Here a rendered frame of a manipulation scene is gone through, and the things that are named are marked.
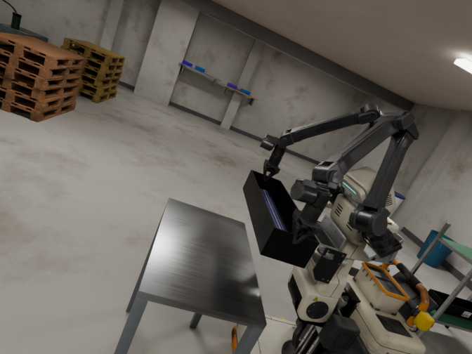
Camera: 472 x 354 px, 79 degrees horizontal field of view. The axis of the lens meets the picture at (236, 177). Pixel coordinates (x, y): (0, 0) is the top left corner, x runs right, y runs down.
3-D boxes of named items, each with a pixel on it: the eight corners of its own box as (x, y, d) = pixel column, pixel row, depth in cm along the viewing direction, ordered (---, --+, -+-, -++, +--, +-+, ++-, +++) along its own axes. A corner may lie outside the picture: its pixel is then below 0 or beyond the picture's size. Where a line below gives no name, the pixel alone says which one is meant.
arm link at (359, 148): (416, 123, 101) (388, 125, 111) (412, 108, 99) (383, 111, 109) (335, 189, 87) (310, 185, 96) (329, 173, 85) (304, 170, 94)
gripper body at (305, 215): (300, 227, 89) (312, 208, 86) (292, 212, 98) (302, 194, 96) (319, 234, 90) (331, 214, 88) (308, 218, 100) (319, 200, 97)
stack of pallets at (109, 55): (76, 81, 671) (86, 41, 644) (116, 96, 693) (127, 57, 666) (49, 85, 549) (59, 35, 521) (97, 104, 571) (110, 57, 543)
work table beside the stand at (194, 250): (195, 323, 188) (244, 223, 165) (187, 459, 123) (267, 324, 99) (127, 306, 179) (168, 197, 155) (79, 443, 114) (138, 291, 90)
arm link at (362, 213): (389, 228, 104) (376, 225, 108) (380, 206, 100) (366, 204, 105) (374, 245, 101) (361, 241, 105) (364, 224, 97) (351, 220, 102)
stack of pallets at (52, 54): (22, 89, 464) (31, 36, 439) (75, 109, 484) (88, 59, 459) (-35, 97, 353) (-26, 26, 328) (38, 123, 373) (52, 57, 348)
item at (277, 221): (290, 256, 102) (295, 248, 101) (272, 250, 100) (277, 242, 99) (265, 197, 149) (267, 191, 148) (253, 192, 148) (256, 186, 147)
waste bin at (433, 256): (448, 275, 491) (470, 248, 473) (427, 268, 480) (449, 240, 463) (427, 257, 537) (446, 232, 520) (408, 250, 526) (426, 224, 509)
